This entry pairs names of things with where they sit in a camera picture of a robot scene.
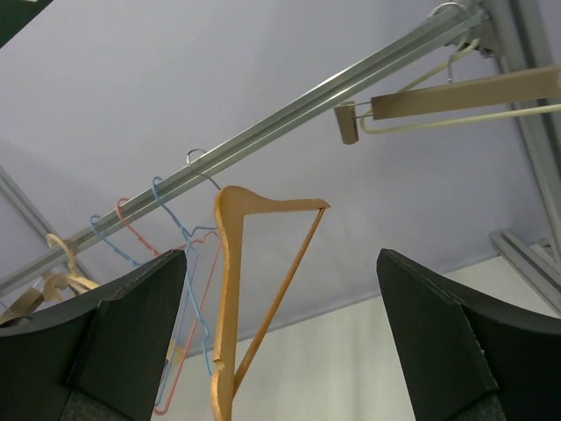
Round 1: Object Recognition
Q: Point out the wooden clip hanger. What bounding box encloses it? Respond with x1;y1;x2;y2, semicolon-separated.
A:
334;39;560;145
0;288;45;325

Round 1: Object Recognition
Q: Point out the light blue wire hanger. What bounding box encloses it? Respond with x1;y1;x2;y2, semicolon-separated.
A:
89;215;189;414

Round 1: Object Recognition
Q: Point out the left wooden clip hanger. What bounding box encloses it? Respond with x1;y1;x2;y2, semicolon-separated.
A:
0;288;45;325

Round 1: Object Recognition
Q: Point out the pink wire hanger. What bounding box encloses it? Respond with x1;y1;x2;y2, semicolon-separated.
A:
115;196;223;417

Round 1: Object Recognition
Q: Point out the beige plastic hanger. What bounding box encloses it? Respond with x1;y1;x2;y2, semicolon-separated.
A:
42;233;100;302

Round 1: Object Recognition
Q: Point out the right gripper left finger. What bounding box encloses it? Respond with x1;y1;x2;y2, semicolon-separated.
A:
1;250;187;420

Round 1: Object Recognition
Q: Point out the metal hanging rail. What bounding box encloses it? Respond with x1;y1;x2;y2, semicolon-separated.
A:
1;2;485;297

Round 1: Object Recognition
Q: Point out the right wooden clip hanger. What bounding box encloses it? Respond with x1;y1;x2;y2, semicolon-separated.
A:
334;39;560;145

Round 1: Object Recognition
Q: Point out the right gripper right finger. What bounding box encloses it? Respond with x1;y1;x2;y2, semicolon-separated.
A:
376;249;560;420

